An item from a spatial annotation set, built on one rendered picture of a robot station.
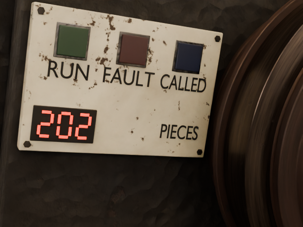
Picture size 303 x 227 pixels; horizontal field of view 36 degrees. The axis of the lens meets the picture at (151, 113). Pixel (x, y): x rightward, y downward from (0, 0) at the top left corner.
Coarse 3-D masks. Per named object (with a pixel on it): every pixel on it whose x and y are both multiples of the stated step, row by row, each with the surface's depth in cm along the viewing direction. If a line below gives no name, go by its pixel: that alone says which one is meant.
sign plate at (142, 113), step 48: (48, 48) 56; (96, 48) 59; (48, 96) 58; (96, 96) 60; (144, 96) 62; (192, 96) 65; (48, 144) 59; (96, 144) 61; (144, 144) 64; (192, 144) 67
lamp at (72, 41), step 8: (64, 32) 56; (72, 32) 57; (80, 32) 57; (64, 40) 57; (72, 40) 57; (80, 40) 57; (64, 48) 57; (72, 48) 57; (80, 48) 57; (72, 56) 57; (80, 56) 58
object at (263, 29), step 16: (272, 16) 61; (256, 32) 69; (240, 48) 69; (256, 48) 60; (240, 64) 59; (224, 80) 68; (240, 80) 60; (224, 96) 60; (224, 112) 60; (208, 128) 69; (224, 128) 60; (208, 144) 69; (208, 160) 70; (224, 192) 62; (224, 208) 62
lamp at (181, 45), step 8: (184, 48) 63; (192, 48) 63; (200, 48) 64; (176, 56) 63; (184, 56) 63; (192, 56) 63; (200, 56) 64; (176, 64) 63; (184, 64) 63; (192, 64) 64
